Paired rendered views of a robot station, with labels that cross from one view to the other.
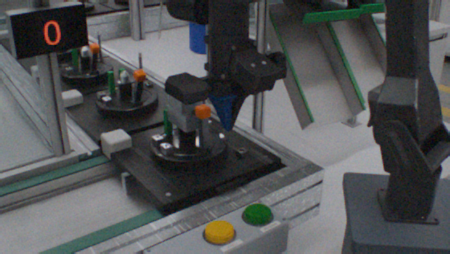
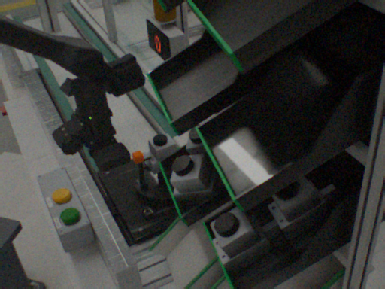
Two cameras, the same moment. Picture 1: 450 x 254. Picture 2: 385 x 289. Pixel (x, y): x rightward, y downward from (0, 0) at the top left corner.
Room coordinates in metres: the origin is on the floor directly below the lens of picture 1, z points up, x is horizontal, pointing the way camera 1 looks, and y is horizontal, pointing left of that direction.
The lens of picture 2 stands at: (0.98, -0.74, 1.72)
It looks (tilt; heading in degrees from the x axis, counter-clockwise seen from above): 37 degrees down; 102
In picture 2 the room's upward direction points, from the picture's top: 5 degrees counter-clockwise
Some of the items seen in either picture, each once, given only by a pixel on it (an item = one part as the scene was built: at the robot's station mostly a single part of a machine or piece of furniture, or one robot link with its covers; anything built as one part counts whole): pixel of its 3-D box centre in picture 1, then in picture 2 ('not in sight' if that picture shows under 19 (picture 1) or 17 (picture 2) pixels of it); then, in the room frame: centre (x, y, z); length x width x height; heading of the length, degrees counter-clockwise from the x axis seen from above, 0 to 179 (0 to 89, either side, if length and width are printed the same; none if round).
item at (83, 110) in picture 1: (125, 87); not in sight; (0.95, 0.21, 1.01); 0.24 x 0.24 x 0.13; 36
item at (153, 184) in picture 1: (188, 155); (165, 186); (0.74, 0.06, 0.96); 0.24 x 0.24 x 0.02; 36
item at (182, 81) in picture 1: (228, 59); (96, 123); (0.64, -0.01, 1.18); 0.19 x 0.06 x 0.08; 126
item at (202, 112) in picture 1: (200, 125); (143, 166); (0.70, 0.03, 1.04); 0.04 x 0.02 x 0.08; 36
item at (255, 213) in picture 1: (257, 215); (70, 217); (0.56, -0.06, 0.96); 0.04 x 0.04 x 0.02
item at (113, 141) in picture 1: (116, 145); (186, 145); (0.76, 0.19, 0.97); 0.05 x 0.05 x 0.04; 36
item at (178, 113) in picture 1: (183, 103); (165, 149); (0.75, 0.06, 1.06); 0.08 x 0.04 x 0.07; 36
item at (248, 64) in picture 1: (255, 66); (72, 135); (0.61, -0.05, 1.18); 0.07 x 0.07 x 0.06; 38
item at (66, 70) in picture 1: (85, 59); not in sight; (1.15, 0.35, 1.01); 0.24 x 0.24 x 0.13; 36
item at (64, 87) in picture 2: (229, 6); (88, 89); (0.64, -0.01, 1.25); 0.09 x 0.06 x 0.07; 46
